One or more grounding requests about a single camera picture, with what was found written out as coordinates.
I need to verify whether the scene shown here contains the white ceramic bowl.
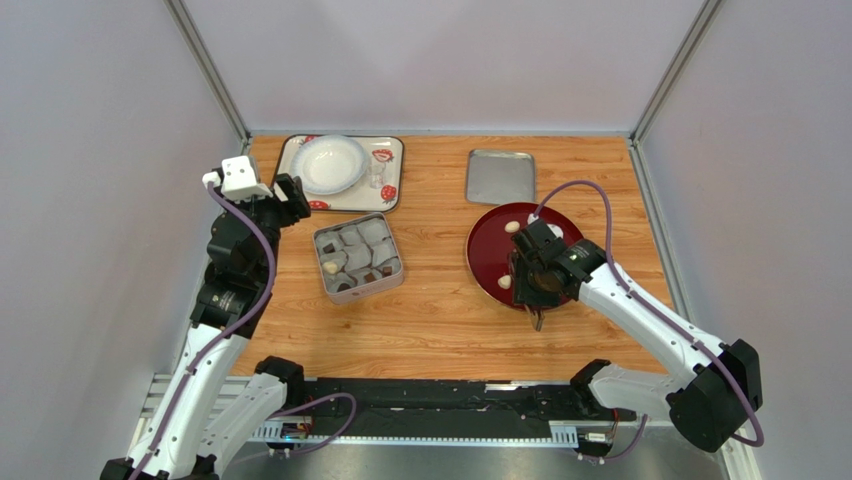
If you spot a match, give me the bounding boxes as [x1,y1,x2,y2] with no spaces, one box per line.
[289,135,368,196]

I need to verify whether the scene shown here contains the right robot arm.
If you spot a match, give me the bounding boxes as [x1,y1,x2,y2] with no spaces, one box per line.
[510,219,763,453]

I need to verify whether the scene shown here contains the metal tongs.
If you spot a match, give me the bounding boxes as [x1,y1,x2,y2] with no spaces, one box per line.
[528,308,544,332]

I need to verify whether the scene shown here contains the red round plate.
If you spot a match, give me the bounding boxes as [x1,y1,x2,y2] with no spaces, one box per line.
[466,202,584,313]

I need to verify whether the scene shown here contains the silver tin lid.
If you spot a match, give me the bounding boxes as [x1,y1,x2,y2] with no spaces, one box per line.
[465,149,537,205]

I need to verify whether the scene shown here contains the white chocolate piece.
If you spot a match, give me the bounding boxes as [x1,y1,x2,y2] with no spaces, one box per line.
[321,261,340,275]

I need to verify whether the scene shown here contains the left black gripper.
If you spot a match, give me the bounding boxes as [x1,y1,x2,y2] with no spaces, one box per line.
[211,173,309,282]

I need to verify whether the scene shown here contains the strawberry pattern square tray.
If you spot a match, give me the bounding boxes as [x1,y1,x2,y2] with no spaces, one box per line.
[276,135,404,212]

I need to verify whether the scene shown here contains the square chocolate tin box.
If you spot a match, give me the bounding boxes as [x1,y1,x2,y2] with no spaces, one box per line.
[312,213,405,305]

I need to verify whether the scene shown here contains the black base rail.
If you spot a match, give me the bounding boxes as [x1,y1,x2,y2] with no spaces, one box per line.
[260,378,639,457]

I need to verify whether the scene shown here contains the small clear glass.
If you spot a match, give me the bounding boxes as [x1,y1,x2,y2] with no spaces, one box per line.
[368,163,386,189]

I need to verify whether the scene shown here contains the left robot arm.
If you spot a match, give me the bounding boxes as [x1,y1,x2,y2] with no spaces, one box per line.
[100,170,311,479]

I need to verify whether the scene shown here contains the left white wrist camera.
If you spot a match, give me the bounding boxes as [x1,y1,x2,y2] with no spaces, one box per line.
[202,155,272,203]

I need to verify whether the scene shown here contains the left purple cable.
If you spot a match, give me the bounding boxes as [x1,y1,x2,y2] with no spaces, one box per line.
[126,186,357,480]

